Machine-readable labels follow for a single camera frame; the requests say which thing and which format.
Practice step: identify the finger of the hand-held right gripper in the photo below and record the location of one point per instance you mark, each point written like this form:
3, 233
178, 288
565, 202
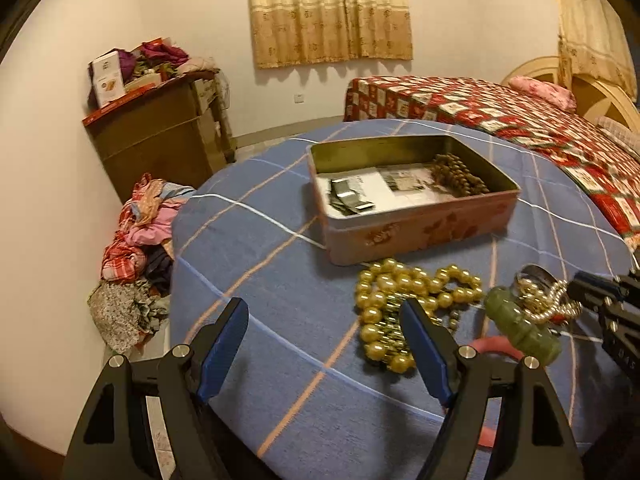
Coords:
605, 286
590, 305

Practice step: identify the pink floral tin box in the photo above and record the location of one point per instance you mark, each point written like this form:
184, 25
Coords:
425, 230

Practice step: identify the blue plaid tablecloth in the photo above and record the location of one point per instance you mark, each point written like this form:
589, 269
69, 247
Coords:
260, 240

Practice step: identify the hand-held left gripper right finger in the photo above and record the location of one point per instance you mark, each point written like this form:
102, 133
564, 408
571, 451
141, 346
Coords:
425, 345

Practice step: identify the pink floral pillow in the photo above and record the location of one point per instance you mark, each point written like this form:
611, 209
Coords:
545, 91

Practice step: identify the striped pillow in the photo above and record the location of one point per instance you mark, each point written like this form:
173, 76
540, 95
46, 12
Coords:
620, 132

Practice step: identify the white wall socket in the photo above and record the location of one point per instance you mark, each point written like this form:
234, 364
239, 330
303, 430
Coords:
299, 97

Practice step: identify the pile of colourful clothes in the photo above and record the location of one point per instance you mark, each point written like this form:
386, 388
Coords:
130, 255

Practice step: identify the pink bangle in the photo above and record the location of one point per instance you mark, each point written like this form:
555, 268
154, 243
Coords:
492, 345

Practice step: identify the white carton box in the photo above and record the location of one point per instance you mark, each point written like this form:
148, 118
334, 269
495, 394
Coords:
107, 82

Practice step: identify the beige patterned window curtain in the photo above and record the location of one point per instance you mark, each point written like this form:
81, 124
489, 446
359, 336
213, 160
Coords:
590, 30
325, 10

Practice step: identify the pile of purple clothes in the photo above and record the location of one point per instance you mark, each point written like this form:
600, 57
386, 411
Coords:
165, 55

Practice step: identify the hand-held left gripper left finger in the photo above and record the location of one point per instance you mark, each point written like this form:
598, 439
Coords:
220, 345

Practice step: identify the silver round trinket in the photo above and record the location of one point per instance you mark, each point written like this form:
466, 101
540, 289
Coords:
537, 274

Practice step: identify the brown wooden desk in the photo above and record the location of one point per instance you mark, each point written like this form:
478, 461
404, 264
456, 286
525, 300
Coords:
150, 135

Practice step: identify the bed with red patterned cover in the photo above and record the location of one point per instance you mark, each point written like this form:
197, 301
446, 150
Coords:
525, 120

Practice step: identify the cream wooden headboard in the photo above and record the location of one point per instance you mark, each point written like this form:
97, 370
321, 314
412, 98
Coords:
537, 62

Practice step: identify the flat red box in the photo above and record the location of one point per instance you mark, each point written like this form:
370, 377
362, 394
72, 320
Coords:
120, 104

